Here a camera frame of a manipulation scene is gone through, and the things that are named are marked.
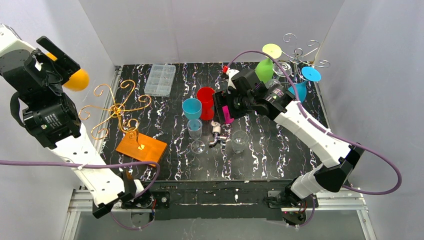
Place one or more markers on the clear plastic screw box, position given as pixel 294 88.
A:
pixel 160 80

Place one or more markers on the light blue wine glass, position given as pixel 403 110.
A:
pixel 192 109

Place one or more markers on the green wine glass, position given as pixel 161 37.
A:
pixel 264 69

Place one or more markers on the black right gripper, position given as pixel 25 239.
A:
pixel 220 105

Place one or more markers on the gold wire glass rack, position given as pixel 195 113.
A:
pixel 117 110

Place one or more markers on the clear wine glass silver rack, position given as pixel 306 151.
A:
pixel 280 73

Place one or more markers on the orange yellow wine glass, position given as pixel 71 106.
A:
pixel 78 81

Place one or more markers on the pink wine glass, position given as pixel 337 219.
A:
pixel 227 117

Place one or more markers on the orange wooden rack base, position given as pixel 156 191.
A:
pixel 141 147

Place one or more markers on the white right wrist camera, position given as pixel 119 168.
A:
pixel 230 73

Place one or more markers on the clear wine glass gold rack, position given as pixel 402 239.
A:
pixel 197 136

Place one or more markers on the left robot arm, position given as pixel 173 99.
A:
pixel 41 106

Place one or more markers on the silver wire glass rack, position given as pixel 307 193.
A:
pixel 300 58

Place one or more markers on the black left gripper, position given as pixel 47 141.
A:
pixel 59 56

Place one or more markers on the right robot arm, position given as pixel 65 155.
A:
pixel 338 158

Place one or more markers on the aluminium front rail frame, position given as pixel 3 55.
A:
pixel 223 210

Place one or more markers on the blue wine glass silver rack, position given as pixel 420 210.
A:
pixel 309 74

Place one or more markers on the red wine glass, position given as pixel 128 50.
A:
pixel 205 96

